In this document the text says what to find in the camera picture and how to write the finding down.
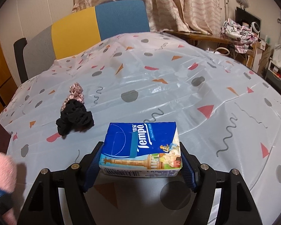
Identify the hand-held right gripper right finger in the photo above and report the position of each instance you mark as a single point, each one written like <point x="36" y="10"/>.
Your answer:
<point x="189" y="171"/>

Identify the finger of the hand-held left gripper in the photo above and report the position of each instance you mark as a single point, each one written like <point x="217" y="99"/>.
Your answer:
<point x="1" y="204"/>

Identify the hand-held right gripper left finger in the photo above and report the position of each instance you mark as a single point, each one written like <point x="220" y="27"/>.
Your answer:
<point x="91" y="168"/>

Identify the blue tissue pack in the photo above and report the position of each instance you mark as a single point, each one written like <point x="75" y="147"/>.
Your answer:
<point x="135" y="143"/>

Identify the black scrunchie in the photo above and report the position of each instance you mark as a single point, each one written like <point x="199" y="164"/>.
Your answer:
<point x="75" y="117"/>

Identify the pink satin scrunchie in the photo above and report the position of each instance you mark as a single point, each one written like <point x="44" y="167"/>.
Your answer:
<point x="73" y="91"/>

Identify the patterned plastic tablecloth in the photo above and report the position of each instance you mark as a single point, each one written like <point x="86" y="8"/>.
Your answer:
<point x="178" y="86"/>

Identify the grey cabinet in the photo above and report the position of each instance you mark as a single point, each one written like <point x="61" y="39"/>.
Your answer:
<point x="275" y="77"/>

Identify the wooden wardrobe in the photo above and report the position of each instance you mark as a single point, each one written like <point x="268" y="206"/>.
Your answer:
<point x="0" y="75"/>

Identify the wooden desk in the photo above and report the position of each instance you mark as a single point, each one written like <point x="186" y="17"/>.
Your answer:
<point x="201" y="36"/>

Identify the cardboard box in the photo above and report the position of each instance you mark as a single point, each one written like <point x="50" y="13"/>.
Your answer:
<point x="263" y="51"/>

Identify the pile of clothes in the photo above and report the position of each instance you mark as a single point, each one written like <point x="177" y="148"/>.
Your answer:
<point x="238" y="31"/>

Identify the grey yellow blue chair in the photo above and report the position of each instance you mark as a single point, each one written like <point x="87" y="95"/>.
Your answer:
<point x="119" y="18"/>

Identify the white round fan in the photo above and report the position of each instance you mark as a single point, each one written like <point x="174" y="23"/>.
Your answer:
<point x="255" y="27"/>

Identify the black monitor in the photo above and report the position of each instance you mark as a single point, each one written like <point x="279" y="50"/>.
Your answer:
<point x="244" y="16"/>

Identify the pink patterned curtain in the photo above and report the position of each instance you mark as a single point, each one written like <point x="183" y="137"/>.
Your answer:
<point x="178" y="4"/>

